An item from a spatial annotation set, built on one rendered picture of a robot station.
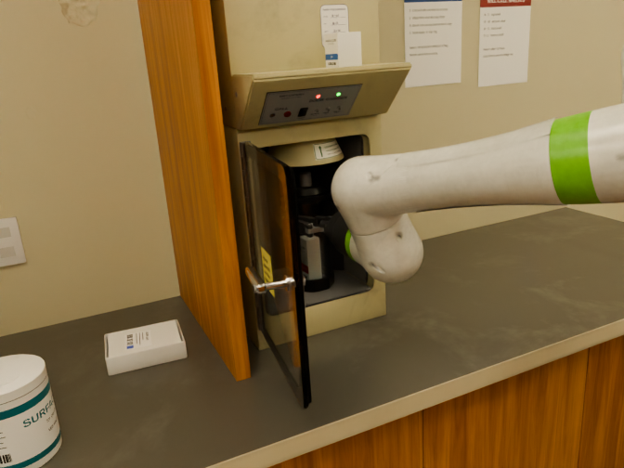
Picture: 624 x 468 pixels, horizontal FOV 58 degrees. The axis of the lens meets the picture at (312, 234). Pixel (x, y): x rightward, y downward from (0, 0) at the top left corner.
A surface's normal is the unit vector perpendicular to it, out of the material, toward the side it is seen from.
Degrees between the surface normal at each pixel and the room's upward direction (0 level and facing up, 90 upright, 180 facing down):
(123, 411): 0
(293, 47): 90
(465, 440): 90
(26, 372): 0
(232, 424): 0
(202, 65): 90
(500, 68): 90
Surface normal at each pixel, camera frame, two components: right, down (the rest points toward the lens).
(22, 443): 0.66, 0.19
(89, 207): 0.43, 0.25
